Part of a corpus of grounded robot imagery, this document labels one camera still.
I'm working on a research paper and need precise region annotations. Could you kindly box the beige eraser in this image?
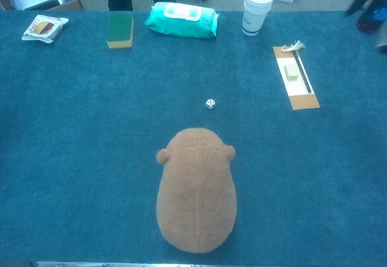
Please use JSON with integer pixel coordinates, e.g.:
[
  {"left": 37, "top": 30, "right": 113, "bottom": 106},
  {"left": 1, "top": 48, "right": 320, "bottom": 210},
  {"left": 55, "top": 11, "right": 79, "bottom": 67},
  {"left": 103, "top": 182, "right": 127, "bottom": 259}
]
[{"left": 283, "top": 65, "right": 300, "bottom": 82}]

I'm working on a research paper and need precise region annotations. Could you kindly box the orange white card package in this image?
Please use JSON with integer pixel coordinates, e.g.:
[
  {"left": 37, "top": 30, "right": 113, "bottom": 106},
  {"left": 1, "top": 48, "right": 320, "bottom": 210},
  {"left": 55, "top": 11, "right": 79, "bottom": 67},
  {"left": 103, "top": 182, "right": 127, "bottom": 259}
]
[{"left": 272, "top": 45, "right": 320, "bottom": 111}]

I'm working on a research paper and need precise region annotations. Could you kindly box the green yellow sponge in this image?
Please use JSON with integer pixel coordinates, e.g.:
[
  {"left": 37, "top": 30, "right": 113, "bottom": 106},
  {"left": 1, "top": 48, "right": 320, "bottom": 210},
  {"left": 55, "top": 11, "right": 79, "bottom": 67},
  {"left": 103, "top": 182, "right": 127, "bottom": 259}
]
[{"left": 106, "top": 14, "right": 135, "bottom": 50}]

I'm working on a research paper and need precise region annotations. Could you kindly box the white snack packet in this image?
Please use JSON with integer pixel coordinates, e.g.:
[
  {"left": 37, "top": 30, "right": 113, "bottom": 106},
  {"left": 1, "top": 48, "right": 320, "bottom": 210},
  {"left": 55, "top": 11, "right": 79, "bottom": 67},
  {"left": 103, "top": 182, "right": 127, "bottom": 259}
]
[{"left": 21, "top": 14, "right": 70, "bottom": 44}]

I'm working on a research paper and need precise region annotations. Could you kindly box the cream tassel string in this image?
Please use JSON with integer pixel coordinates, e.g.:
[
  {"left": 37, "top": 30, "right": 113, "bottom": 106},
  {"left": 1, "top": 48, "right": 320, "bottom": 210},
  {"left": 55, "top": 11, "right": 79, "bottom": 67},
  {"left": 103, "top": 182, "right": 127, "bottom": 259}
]
[{"left": 281, "top": 39, "right": 306, "bottom": 53}]

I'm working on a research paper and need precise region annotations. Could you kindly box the teal wet wipes pack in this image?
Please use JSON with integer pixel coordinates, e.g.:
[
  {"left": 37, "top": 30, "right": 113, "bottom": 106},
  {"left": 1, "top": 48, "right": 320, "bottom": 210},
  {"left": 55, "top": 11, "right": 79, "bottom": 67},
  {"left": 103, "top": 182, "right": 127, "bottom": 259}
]
[{"left": 143, "top": 1, "right": 220, "bottom": 40}]

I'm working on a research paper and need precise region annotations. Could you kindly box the white paper cup stack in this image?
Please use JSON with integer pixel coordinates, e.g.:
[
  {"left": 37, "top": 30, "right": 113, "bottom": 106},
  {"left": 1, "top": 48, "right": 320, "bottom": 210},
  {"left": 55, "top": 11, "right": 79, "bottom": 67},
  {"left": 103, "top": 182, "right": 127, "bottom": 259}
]
[{"left": 241, "top": 0, "right": 275, "bottom": 36}]

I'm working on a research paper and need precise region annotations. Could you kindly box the brown plush toy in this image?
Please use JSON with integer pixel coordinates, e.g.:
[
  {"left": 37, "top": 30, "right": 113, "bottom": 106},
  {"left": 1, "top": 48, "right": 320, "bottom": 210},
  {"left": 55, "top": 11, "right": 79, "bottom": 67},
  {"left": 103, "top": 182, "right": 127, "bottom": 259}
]
[{"left": 155, "top": 127, "right": 238, "bottom": 254}]

